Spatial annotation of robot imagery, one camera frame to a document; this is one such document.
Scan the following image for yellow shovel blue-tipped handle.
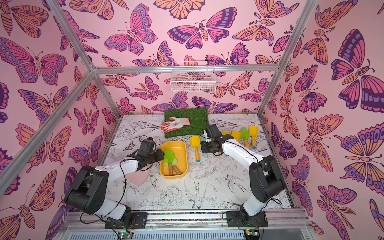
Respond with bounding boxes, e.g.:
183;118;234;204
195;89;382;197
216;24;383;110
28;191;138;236
190;136;201;163

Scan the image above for yellow plastic storage box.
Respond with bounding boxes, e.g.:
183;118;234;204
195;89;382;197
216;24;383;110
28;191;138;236
160;141;188;180

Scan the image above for pale green trowel wooden handle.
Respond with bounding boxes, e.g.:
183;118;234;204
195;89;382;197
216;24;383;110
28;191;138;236
173;165;182;175

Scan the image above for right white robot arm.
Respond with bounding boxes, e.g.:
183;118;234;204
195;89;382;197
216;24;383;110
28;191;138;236
201;135;286;227

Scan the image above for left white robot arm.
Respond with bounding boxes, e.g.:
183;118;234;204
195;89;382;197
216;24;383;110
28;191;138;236
64;149;164;222

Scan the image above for green artificial grass mat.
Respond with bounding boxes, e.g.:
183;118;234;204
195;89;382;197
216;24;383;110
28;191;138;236
161;108;209;138

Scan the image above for white orange gardening glove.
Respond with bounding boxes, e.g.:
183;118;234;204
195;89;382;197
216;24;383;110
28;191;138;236
161;117;191;133

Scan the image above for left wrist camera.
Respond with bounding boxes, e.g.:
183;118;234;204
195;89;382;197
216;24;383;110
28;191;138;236
138;137;156;157

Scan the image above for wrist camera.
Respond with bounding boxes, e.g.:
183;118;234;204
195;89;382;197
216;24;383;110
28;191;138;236
206;124;223;140
138;137;156;157

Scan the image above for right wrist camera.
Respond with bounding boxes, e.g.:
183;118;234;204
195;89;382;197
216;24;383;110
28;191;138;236
206;124;223;140

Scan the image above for white wire basket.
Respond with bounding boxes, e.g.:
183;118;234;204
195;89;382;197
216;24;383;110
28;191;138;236
169;61;217;94

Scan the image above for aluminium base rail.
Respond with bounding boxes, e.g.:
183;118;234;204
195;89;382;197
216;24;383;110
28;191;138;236
56;209;317;240

